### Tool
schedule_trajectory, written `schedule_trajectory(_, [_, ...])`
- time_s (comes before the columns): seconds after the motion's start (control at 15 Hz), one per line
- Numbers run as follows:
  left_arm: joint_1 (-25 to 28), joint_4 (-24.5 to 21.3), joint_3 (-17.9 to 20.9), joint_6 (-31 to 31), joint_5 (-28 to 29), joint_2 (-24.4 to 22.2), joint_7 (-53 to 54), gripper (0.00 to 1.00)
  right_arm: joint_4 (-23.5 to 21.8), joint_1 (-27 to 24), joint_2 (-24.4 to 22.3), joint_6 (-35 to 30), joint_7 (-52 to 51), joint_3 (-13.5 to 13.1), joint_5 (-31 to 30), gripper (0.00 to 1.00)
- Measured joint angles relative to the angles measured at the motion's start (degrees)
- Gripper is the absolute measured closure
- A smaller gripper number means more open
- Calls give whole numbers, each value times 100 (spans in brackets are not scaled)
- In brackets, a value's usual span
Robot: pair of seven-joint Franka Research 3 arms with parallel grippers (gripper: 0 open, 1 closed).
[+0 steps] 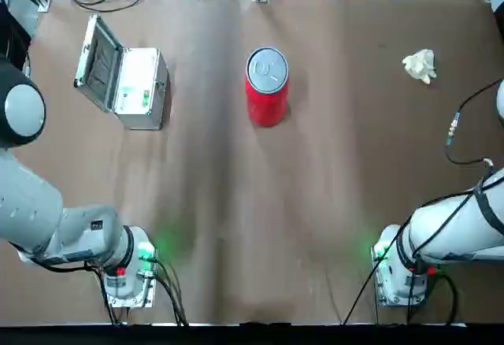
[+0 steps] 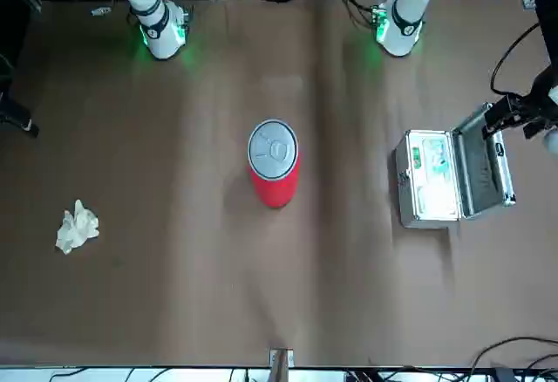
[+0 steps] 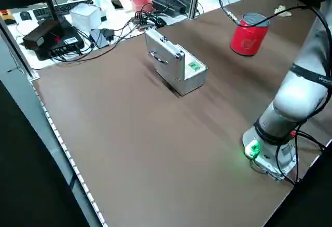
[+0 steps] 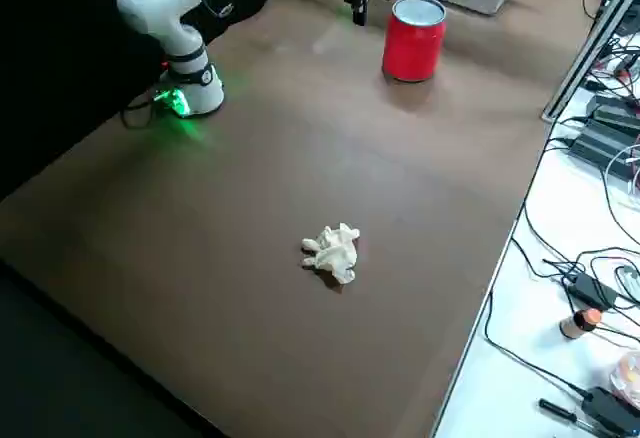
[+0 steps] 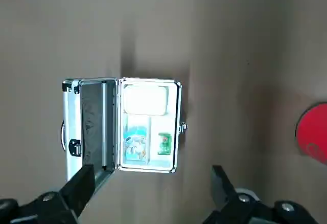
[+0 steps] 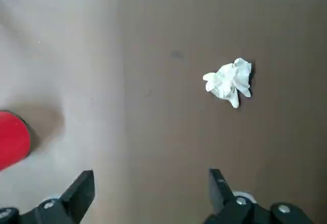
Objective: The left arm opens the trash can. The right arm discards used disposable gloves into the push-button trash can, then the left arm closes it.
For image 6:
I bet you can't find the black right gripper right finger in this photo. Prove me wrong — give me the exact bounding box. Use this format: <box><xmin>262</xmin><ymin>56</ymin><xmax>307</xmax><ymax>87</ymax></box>
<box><xmin>204</xmin><ymin>168</ymin><xmax>314</xmax><ymax>224</ymax></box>

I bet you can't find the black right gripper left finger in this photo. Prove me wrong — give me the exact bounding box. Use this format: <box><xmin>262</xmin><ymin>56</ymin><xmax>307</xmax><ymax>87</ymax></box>
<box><xmin>0</xmin><ymin>169</ymin><xmax>96</xmax><ymax>224</ymax></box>

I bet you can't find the red push-button trash can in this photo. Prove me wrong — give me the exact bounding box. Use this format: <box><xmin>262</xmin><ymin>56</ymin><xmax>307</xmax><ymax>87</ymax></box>
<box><xmin>0</xmin><ymin>110</ymin><xmax>31</xmax><ymax>172</ymax></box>

